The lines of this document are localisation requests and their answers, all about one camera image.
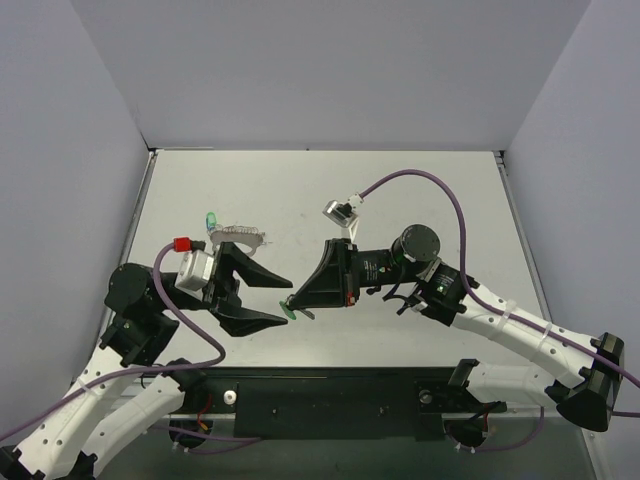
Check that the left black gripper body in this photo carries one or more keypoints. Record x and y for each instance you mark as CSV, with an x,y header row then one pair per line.
x,y
218,288

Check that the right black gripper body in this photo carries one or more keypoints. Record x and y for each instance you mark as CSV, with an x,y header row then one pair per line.
x,y
350,273

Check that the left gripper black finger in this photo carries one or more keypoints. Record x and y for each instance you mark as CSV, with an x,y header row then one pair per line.
x,y
230,259
241,322

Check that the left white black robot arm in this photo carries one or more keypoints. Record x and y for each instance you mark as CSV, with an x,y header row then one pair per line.
x,y
147,360

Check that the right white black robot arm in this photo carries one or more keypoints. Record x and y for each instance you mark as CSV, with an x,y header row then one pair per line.
x,y
576,374

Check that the green blue key tag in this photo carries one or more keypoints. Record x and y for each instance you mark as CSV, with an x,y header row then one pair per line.
x,y
210,221

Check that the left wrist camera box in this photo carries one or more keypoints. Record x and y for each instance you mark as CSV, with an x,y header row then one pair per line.
x,y
196,267

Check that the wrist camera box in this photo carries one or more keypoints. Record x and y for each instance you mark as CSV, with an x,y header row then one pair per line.
x,y
345,215
196,267

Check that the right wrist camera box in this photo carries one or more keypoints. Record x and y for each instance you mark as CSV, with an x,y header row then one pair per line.
x,y
345,215

